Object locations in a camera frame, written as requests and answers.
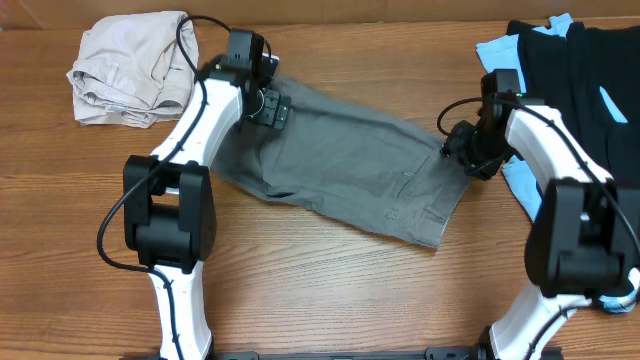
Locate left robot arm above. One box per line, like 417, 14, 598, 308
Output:
122, 29, 290, 359

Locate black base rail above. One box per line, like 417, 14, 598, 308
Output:
119, 344, 566, 360

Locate beige folded shorts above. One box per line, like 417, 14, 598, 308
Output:
66, 11, 199, 128

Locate grey shorts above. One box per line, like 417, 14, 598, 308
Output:
213, 77, 470, 248

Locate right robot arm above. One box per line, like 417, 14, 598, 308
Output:
425, 69, 639, 360

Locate black and blue garment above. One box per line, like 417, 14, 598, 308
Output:
475, 13, 640, 314

